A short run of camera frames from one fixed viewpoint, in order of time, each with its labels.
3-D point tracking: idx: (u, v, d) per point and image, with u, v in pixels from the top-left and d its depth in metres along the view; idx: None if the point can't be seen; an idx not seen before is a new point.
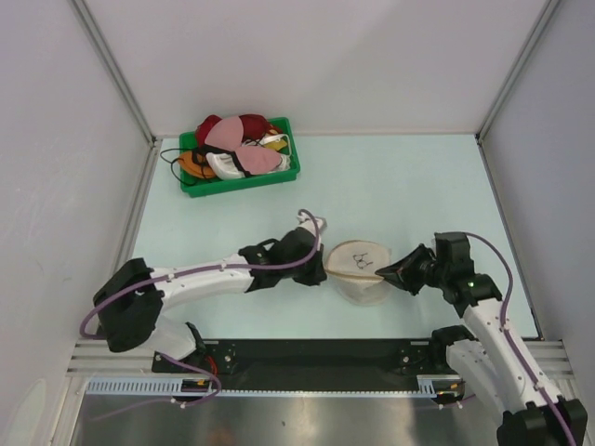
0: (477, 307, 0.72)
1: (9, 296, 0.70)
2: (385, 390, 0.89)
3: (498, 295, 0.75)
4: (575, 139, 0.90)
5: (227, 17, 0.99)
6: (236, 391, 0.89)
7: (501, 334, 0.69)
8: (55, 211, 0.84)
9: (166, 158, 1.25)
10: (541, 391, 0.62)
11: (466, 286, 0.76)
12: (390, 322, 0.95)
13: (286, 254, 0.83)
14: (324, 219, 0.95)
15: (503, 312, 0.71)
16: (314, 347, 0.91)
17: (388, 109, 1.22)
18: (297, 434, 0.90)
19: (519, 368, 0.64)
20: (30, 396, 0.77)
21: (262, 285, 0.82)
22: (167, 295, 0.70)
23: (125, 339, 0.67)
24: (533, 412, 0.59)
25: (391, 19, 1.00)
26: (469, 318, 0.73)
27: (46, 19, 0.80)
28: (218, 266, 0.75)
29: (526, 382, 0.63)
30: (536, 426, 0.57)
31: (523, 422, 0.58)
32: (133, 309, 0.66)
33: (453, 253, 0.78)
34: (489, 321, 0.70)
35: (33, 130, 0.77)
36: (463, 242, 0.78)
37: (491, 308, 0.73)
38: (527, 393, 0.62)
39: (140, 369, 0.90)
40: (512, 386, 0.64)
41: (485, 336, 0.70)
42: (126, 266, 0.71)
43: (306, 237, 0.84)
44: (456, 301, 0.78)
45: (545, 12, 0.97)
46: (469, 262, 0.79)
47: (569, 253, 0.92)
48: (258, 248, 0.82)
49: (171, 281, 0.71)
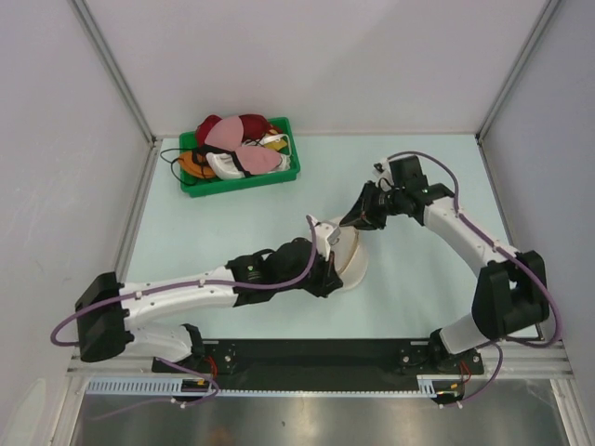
0: (433, 205, 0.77)
1: (9, 295, 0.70)
2: (385, 390, 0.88)
3: (450, 194, 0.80)
4: (576, 139, 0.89)
5: (227, 18, 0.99)
6: (236, 391, 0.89)
7: (457, 218, 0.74)
8: (55, 212, 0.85)
9: (166, 159, 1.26)
10: (499, 249, 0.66)
11: (421, 193, 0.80)
12: (390, 321, 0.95)
13: (280, 267, 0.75)
14: (337, 226, 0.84)
15: (455, 203, 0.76)
16: (314, 347, 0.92)
17: (389, 109, 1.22)
18: (297, 434, 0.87)
19: (476, 240, 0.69)
20: (30, 396, 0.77)
21: (252, 301, 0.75)
22: (133, 315, 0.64)
23: (97, 355, 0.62)
24: (495, 266, 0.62)
25: (391, 19, 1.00)
26: (429, 219, 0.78)
27: (46, 19, 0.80)
28: (197, 282, 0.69)
29: (484, 246, 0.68)
30: (501, 276, 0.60)
31: (485, 277, 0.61)
32: (98, 327, 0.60)
33: (405, 170, 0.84)
34: (444, 213, 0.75)
35: (33, 131, 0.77)
36: (411, 159, 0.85)
37: (444, 203, 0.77)
38: (486, 255, 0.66)
39: (140, 369, 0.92)
40: (475, 255, 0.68)
41: (446, 228, 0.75)
42: (97, 281, 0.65)
43: (304, 251, 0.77)
44: (416, 211, 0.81)
45: (545, 12, 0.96)
46: (422, 177, 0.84)
47: (568, 252, 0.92)
48: (251, 260, 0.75)
49: (138, 298, 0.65)
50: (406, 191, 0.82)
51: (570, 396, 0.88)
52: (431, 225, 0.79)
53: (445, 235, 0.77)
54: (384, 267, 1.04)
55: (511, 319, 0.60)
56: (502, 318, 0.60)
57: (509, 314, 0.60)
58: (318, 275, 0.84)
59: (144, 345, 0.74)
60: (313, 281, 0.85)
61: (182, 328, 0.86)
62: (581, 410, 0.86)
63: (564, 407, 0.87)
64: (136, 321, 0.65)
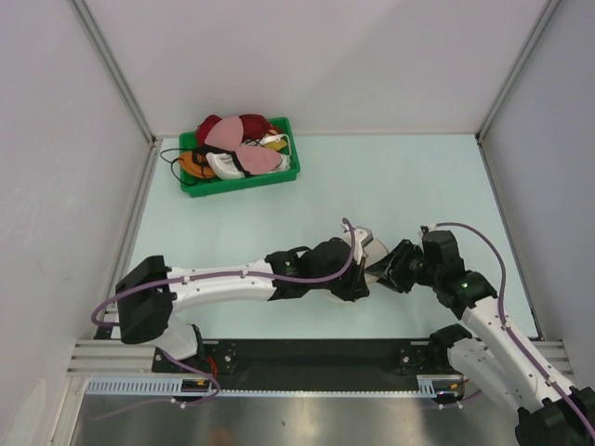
0: (476, 308, 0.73)
1: (9, 295, 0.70)
2: (385, 390, 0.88)
3: (492, 292, 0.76)
4: (576, 139, 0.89)
5: (227, 17, 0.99)
6: (236, 391, 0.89)
7: (505, 333, 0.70)
8: (55, 212, 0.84)
9: (166, 158, 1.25)
10: (554, 385, 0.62)
11: (460, 287, 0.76)
12: (390, 322, 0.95)
13: (317, 266, 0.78)
14: (370, 231, 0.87)
15: (501, 311, 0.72)
16: (314, 347, 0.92)
17: (388, 109, 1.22)
18: (297, 434, 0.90)
19: (528, 365, 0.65)
20: (30, 396, 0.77)
21: (285, 295, 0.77)
22: (179, 297, 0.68)
23: (139, 334, 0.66)
24: (550, 408, 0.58)
25: (391, 19, 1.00)
26: (469, 321, 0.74)
27: (46, 19, 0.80)
28: (240, 272, 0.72)
29: (537, 377, 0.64)
30: (556, 422, 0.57)
31: (544, 421, 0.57)
32: (144, 308, 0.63)
33: (442, 255, 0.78)
34: (490, 321, 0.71)
35: (33, 130, 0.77)
36: (450, 242, 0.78)
37: (488, 307, 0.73)
38: (539, 389, 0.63)
39: (140, 370, 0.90)
40: (525, 386, 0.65)
41: (490, 337, 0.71)
42: (145, 261, 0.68)
43: (341, 250, 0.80)
44: (454, 304, 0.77)
45: (546, 10, 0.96)
46: (460, 262, 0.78)
47: (568, 253, 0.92)
48: (287, 256, 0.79)
49: (186, 282, 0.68)
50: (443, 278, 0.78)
51: None
52: (469, 324, 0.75)
53: (484, 340, 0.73)
54: None
55: None
56: None
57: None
58: (348, 280, 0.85)
59: (169, 334, 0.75)
60: (342, 285, 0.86)
61: (189, 326, 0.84)
62: None
63: None
64: (181, 304, 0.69)
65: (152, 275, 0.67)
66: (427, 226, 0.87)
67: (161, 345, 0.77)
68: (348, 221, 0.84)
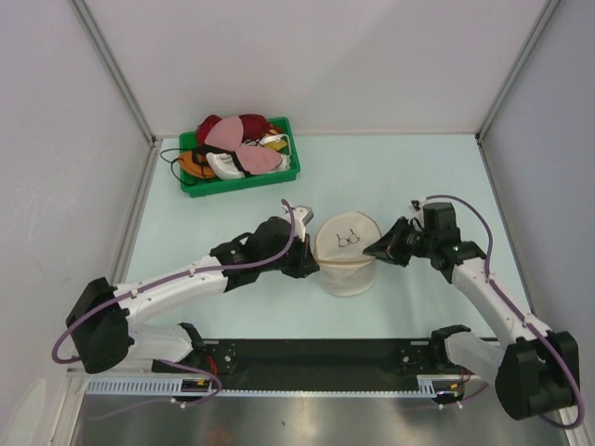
0: (463, 264, 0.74)
1: (9, 295, 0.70)
2: (385, 390, 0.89)
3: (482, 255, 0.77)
4: (576, 138, 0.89)
5: (227, 17, 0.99)
6: (236, 391, 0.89)
7: (487, 283, 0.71)
8: (55, 212, 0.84)
9: (166, 158, 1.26)
10: (530, 326, 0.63)
11: (452, 251, 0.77)
12: (390, 321, 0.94)
13: (261, 247, 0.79)
14: (310, 209, 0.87)
15: (487, 266, 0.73)
16: (314, 347, 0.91)
17: (388, 109, 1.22)
18: (297, 434, 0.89)
19: (506, 311, 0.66)
20: (30, 396, 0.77)
21: (239, 282, 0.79)
22: (133, 313, 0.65)
23: (101, 359, 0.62)
24: (524, 346, 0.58)
25: (391, 19, 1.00)
26: (457, 278, 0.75)
27: (46, 19, 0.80)
28: (188, 272, 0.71)
29: (514, 321, 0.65)
30: (530, 358, 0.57)
31: (516, 356, 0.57)
32: (100, 331, 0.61)
33: (440, 222, 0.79)
34: (475, 275, 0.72)
35: (33, 130, 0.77)
36: (446, 210, 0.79)
37: (475, 264, 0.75)
38: (516, 332, 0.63)
39: (140, 370, 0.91)
40: (504, 332, 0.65)
41: (474, 290, 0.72)
42: (89, 288, 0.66)
43: (281, 229, 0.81)
44: (443, 267, 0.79)
45: (546, 11, 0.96)
46: (456, 230, 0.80)
47: (567, 252, 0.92)
48: (233, 244, 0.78)
49: (136, 296, 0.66)
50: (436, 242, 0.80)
51: None
52: (459, 284, 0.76)
53: (471, 295, 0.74)
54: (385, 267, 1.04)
55: (538, 403, 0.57)
56: (529, 400, 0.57)
57: (535, 396, 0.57)
58: (296, 257, 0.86)
59: (143, 347, 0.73)
60: (290, 265, 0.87)
61: (180, 328, 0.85)
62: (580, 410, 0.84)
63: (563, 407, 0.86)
64: (138, 320, 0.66)
65: (99, 299, 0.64)
66: (417, 201, 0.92)
67: (151, 355, 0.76)
68: (285, 202, 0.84)
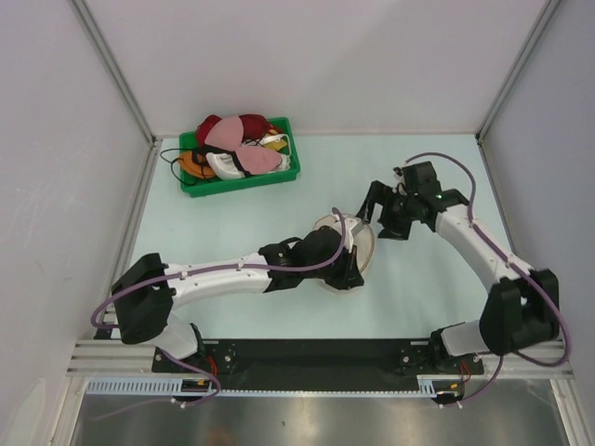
0: (446, 212, 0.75)
1: (9, 295, 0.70)
2: (385, 390, 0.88)
3: (465, 202, 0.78)
4: (576, 139, 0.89)
5: (227, 17, 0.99)
6: (236, 391, 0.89)
7: (471, 229, 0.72)
8: (55, 212, 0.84)
9: (166, 158, 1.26)
10: (513, 266, 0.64)
11: (434, 200, 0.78)
12: (390, 322, 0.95)
13: (310, 255, 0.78)
14: (359, 219, 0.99)
15: (469, 211, 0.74)
16: (314, 347, 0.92)
17: (389, 109, 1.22)
18: (297, 434, 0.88)
19: (489, 252, 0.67)
20: (30, 396, 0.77)
21: (281, 285, 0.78)
22: (178, 294, 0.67)
23: (139, 333, 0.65)
24: (509, 284, 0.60)
25: (391, 19, 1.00)
26: (442, 227, 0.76)
27: (46, 19, 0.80)
28: (234, 265, 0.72)
29: (497, 261, 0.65)
30: (513, 296, 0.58)
31: (499, 296, 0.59)
32: (144, 305, 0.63)
33: (418, 176, 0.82)
34: (458, 222, 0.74)
35: (33, 131, 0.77)
36: (426, 164, 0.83)
37: (458, 211, 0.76)
38: (499, 270, 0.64)
39: (140, 369, 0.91)
40: (487, 272, 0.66)
41: (459, 237, 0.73)
42: (141, 260, 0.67)
43: (331, 239, 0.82)
44: (428, 216, 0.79)
45: (546, 11, 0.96)
46: (436, 182, 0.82)
47: (567, 252, 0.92)
48: (280, 247, 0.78)
49: (184, 279, 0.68)
50: (419, 196, 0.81)
51: (571, 396, 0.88)
52: (443, 232, 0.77)
53: (456, 242, 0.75)
54: (385, 268, 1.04)
55: (522, 338, 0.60)
56: (512, 337, 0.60)
57: (517, 332, 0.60)
58: (341, 268, 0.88)
59: (170, 334, 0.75)
60: (336, 274, 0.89)
61: (191, 326, 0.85)
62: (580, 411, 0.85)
63: (565, 407, 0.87)
64: (179, 301, 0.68)
65: (147, 274, 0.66)
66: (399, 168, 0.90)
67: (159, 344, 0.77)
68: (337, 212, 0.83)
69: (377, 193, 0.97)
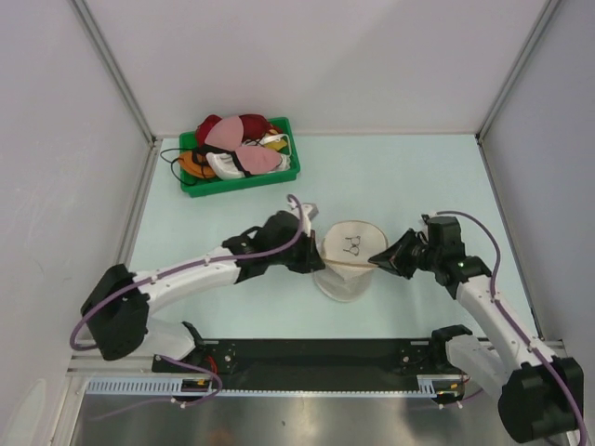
0: (468, 282, 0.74)
1: (9, 295, 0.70)
2: (384, 390, 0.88)
3: (488, 271, 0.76)
4: (576, 139, 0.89)
5: (227, 17, 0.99)
6: (236, 391, 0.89)
7: (494, 306, 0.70)
8: (55, 211, 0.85)
9: (166, 158, 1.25)
10: (535, 351, 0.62)
11: (456, 267, 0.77)
12: (388, 322, 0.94)
13: (270, 241, 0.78)
14: (314, 204, 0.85)
15: (492, 284, 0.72)
16: (314, 347, 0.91)
17: (388, 109, 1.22)
18: (297, 434, 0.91)
19: (510, 333, 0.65)
20: (30, 396, 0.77)
21: (251, 275, 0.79)
22: (152, 297, 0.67)
23: (119, 345, 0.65)
24: (529, 371, 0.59)
25: (391, 19, 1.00)
26: (462, 295, 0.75)
27: (46, 19, 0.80)
28: (203, 260, 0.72)
29: (520, 345, 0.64)
30: (533, 385, 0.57)
31: (520, 382, 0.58)
32: (118, 316, 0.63)
33: (443, 236, 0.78)
34: (480, 295, 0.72)
35: (33, 130, 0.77)
36: (453, 225, 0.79)
37: (482, 282, 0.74)
38: (521, 355, 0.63)
39: (140, 370, 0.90)
40: (507, 353, 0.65)
41: (480, 311, 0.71)
42: (108, 275, 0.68)
43: (288, 222, 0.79)
44: (448, 282, 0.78)
45: (546, 12, 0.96)
46: (461, 244, 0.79)
47: (567, 252, 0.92)
48: (243, 238, 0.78)
49: (155, 282, 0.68)
50: (442, 258, 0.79)
51: None
52: (463, 301, 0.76)
53: (475, 314, 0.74)
54: None
55: (541, 428, 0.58)
56: (532, 425, 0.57)
57: (536, 421, 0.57)
58: (301, 254, 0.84)
59: (153, 338, 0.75)
60: (297, 261, 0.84)
61: (183, 325, 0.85)
62: None
63: None
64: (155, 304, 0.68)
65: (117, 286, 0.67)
66: (427, 214, 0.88)
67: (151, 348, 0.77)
68: (292, 198, 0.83)
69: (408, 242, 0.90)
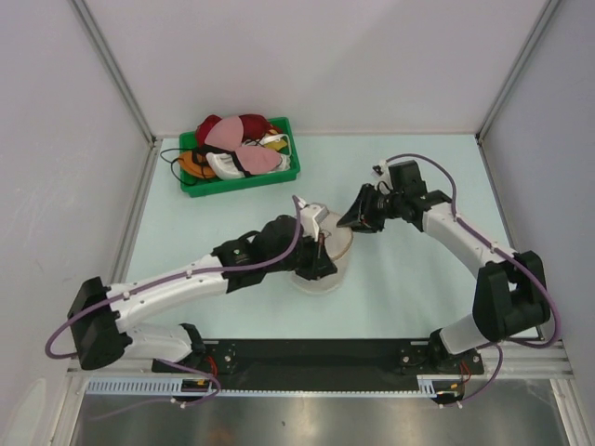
0: (430, 210, 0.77)
1: (9, 295, 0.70)
2: (385, 390, 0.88)
3: (448, 200, 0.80)
4: (576, 139, 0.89)
5: (227, 17, 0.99)
6: (236, 391, 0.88)
7: (456, 223, 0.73)
8: (55, 212, 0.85)
9: (166, 158, 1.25)
10: (497, 251, 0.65)
11: (420, 201, 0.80)
12: (387, 323, 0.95)
13: (268, 246, 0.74)
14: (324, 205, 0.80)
15: (452, 207, 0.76)
16: (314, 347, 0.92)
17: (388, 109, 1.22)
18: (297, 434, 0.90)
19: (474, 242, 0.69)
20: (30, 396, 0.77)
21: (244, 283, 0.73)
22: (124, 316, 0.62)
23: (97, 360, 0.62)
24: (494, 267, 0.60)
25: (391, 19, 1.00)
26: (429, 225, 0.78)
27: (46, 19, 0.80)
28: (184, 272, 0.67)
29: (482, 249, 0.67)
30: (498, 277, 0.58)
31: (486, 277, 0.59)
32: (89, 334, 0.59)
33: (405, 177, 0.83)
34: (443, 218, 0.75)
35: (33, 131, 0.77)
36: (412, 166, 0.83)
37: (442, 208, 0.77)
38: (484, 257, 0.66)
39: (140, 369, 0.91)
40: (474, 259, 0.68)
41: (445, 233, 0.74)
42: (83, 289, 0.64)
43: (288, 228, 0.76)
44: (414, 218, 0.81)
45: (545, 12, 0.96)
46: (422, 183, 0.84)
47: (567, 251, 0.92)
48: (238, 243, 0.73)
49: (126, 299, 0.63)
50: (406, 197, 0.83)
51: (571, 396, 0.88)
52: (430, 230, 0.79)
53: (444, 240, 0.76)
54: (384, 267, 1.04)
55: (513, 323, 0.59)
56: (504, 321, 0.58)
57: (509, 315, 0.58)
58: (307, 257, 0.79)
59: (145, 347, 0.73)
60: (302, 265, 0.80)
61: (180, 328, 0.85)
62: (580, 411, 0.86)
63: (565, 407, 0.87)
64: (129, 322, 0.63)
65: (93, 300, 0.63)
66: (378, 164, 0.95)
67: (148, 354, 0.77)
68: (297, 199, 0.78)
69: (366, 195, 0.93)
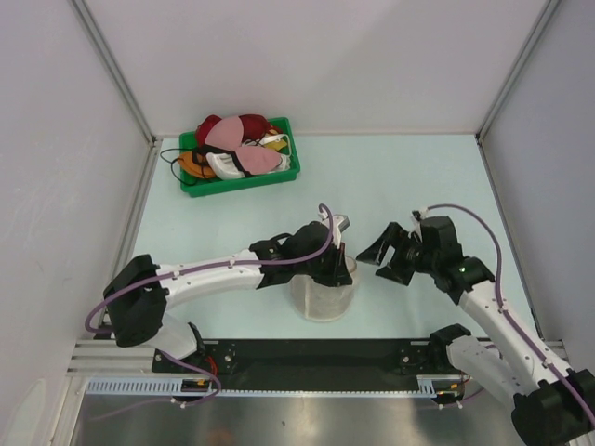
0: (473, 291, 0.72)
1: (9, 295, 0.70)
2: (385, 390, 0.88)
3: (491, 274, 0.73)
4: (576, 140, 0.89)
5: (227, 17, 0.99)
6: (235, 391, 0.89)
7: (502, 316, 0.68)
8: (55, 212, 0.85)
9: (166, 158, 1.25)
10: (550, 367, 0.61)
11: (458, 272, 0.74)
12: (387, 322, 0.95)
13: (300, 249, 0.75)
14: (346, 216, 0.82)
15: (497, 292, 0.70)
16: (314, 347, 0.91)
17: (388, 108, 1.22)
18: (297, 434, 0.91)
19: (525, 348, 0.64)
20: (30, 397, 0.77)
21: (273, 282, 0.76)
22: (171, 294, 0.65)
23: (134, 334, 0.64)
24: (547, 389, 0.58)
25: (391, 19, 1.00)
26: (467, 305, 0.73)
27: (46, 21, 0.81)
28: (227, 262, 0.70)
29: (534, 360, 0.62)
30: (551, 403, 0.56)
31: (538, 401, 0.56)
32: (138, 306, 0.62)
33: (442, 241, 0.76)
34: (487, 305, 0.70)
35: (33, 131, 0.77)
36: (448, 228, 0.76)
37: (485, 290, 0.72)
38: (535, 372, 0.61)
39: (140, 370, 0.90)
40: (522, 368, 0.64)
41: (488, 321, 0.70)
42: (131, 263, 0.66)
43: (322, 230, 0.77)
44: (450, 288, 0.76)
45: (546, 12, 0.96)
46: (458, 247, 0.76)
47: (567, 252, 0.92)
48: (271, 243, 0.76)
49: (177, 278, 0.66)
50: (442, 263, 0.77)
51: None
52: (469, 310, 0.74)
53: (483, 324, 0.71)
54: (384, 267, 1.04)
55: (557, 439, 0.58)
56: (548, 438, 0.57)
57: (554, 434, 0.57)
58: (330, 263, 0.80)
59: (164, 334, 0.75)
60: (323, 271, 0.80)
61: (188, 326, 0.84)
62: None
63: None
64: (175, 300, 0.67)
65: (140, 275, 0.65)
66: (418, 211, 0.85)
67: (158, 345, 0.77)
68: (324, 207, 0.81)
69: (394, 239, 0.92)
